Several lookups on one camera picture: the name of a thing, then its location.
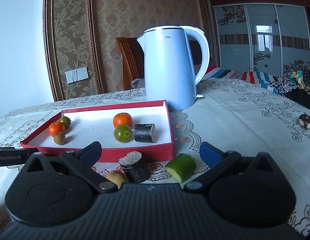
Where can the dark sugarcane piece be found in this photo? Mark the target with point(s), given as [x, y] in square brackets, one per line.
[134, 167]
[144, 133]

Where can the green tomato with stem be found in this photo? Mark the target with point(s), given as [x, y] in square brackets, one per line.
[65, 121]

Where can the small orange tangerine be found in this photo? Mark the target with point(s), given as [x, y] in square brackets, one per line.
[56, 127]

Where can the large orange tangerine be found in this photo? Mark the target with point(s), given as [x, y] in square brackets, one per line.
[123, 119]

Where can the small tan longan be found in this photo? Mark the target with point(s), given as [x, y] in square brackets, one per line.
[59, 138]

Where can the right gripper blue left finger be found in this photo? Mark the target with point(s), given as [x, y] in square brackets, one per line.
[80, 163]

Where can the green cucumber piece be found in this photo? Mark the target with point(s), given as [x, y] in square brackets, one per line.
[181, 167]

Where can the white electric kettle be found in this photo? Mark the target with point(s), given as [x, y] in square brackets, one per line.
[168, 64]

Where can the water chestnut at table edge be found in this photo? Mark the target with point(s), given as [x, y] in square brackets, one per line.
[304, 121]

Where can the red shallow box tray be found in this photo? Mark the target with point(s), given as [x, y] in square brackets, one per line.
[91, 124]

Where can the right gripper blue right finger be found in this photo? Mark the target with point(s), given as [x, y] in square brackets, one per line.
[220, 163]

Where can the white wall switch panel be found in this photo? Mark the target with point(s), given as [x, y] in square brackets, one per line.
[76, 75]

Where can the sliding glass wardrobe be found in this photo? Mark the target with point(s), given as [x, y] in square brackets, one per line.
[266, 37]

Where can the patterned pillow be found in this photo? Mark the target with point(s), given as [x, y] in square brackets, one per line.
[138, 83]

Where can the striped colourful bedding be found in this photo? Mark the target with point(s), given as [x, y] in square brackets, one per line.
[260, 79]

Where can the dark clothes pile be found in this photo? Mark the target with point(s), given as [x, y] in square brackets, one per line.
[301, 87]

